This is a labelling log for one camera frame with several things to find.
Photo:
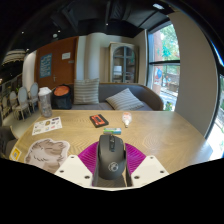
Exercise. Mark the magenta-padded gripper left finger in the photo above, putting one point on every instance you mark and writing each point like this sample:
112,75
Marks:
71,166

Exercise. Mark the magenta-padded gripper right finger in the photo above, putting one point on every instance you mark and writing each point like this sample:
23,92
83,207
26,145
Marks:
150,168

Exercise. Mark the black computer mouse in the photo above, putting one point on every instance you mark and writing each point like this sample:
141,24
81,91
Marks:
112,156

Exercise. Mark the white sticker sheet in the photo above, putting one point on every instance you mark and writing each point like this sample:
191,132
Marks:
47,125

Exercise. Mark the small green blue pack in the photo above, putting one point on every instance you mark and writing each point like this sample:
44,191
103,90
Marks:
112,130

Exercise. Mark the black orange flat box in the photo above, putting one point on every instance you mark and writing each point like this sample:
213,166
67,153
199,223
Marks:
98,120

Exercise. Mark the small yellow card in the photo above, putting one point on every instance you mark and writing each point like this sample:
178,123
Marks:
15,153

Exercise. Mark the grey sofa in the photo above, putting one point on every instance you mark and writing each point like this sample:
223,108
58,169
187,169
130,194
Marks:
151,98

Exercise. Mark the clear plastic lidded jar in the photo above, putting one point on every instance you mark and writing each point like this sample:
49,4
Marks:
45,101

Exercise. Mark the oblong striped cushion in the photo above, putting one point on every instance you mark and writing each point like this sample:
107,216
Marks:
124,99

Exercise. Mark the square striped cushion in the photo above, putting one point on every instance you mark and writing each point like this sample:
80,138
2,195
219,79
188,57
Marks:
86,91

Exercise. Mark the group of white chairs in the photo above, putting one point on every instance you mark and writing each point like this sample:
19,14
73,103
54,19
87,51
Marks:
22,100

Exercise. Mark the black-framed window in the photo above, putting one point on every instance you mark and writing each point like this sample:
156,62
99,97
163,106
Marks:
164,63

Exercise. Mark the arched glass-door cabinet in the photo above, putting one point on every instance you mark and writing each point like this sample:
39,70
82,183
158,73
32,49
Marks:
123,63

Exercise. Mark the ribbed pendant lamp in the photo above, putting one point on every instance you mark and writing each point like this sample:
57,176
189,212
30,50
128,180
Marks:
14,56

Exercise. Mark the blue wall poster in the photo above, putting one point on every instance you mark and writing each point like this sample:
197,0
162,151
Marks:
46,65

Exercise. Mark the white wall sign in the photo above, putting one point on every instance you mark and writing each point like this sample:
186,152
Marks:
66,56

